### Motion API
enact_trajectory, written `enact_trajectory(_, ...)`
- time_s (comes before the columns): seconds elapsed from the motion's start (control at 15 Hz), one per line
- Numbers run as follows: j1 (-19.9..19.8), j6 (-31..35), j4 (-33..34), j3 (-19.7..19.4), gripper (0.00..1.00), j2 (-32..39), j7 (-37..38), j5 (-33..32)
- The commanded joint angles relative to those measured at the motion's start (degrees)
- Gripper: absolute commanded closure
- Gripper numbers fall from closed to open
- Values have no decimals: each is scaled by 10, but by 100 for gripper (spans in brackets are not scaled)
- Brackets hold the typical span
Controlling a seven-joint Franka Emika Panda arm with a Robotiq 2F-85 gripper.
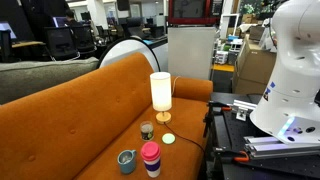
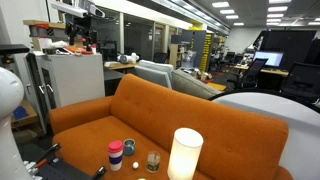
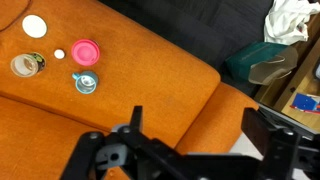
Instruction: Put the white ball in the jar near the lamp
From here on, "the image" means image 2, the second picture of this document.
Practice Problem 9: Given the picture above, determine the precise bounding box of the computer monitor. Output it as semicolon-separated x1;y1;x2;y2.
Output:
253;50;285;69

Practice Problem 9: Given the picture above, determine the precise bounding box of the orange fabric sofa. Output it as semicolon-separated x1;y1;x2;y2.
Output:
49;73;294;180

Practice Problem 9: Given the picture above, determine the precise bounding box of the wooden monitor desk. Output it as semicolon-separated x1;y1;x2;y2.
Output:
233;64;290;77

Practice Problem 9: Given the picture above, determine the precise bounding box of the yellow black storage rack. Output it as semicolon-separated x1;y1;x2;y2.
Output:
189;29;214;73

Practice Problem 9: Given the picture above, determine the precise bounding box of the white metal cabinet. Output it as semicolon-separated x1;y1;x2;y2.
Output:
14;52;106;134

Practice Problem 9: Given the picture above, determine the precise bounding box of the white grey background robot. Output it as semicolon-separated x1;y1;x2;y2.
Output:
117;52;140;65

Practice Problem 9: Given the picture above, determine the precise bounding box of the grey crate with red clips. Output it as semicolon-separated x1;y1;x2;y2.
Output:
23;19;68;39

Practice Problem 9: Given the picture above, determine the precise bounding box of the small teal jar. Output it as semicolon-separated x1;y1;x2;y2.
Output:
123;138;136;157

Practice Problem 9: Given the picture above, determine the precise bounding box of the white cylindrical lamp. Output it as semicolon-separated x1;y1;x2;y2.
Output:
166;127;204;180

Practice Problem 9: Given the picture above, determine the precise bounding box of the white round table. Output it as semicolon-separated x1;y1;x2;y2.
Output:
208;91;320;180

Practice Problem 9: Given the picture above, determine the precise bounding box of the glass jar with green label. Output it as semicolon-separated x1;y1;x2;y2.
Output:
146;150;161;174

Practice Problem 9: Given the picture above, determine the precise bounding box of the black office chair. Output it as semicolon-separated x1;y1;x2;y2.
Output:
280;61;320;104
227;57;269;90

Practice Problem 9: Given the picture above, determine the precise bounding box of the black clamp equipment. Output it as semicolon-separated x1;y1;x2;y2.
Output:
23;142;108;180

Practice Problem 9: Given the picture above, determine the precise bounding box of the light grey armchair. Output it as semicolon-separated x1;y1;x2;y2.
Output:
133;59;175;90

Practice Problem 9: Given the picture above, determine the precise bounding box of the white cup with pink lid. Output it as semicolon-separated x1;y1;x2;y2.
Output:
107;140;125;172

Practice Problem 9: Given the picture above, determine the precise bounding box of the grey fabric sofa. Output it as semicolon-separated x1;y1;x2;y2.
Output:
171;68;223;100

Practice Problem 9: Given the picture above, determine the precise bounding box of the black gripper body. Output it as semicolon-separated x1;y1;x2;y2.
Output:
64;17;98;52

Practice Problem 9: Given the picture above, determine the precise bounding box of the cardboard box with blue item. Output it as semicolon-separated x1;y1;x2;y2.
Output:
10;99;41;134

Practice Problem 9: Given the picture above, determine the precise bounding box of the large black panel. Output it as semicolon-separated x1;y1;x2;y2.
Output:
253;29;318;71

